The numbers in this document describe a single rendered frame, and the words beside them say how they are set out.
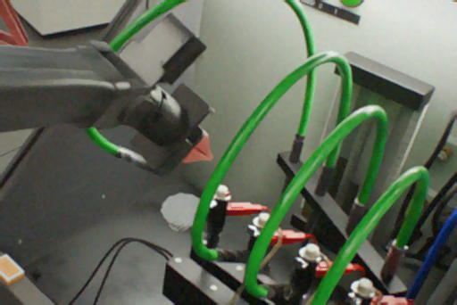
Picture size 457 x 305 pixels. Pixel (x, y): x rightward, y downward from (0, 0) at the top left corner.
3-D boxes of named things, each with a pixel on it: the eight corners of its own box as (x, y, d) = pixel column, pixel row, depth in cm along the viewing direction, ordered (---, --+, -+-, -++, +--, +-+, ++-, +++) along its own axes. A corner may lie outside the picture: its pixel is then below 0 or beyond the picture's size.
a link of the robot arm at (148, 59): (59, 64, 59) (118, 124, 58) (138, -24, 58) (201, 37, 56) (98, 79, 71) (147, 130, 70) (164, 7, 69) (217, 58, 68)
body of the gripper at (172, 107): (218, 113, 72) (186, 84, 66) (162, 176, 73) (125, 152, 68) (189, 88, 76) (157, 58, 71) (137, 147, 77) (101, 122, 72)
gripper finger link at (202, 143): (236, 157, 78) (198, 127, 71) (199, 197, 79) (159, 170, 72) (207, 130, 83) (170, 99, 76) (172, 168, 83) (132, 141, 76)
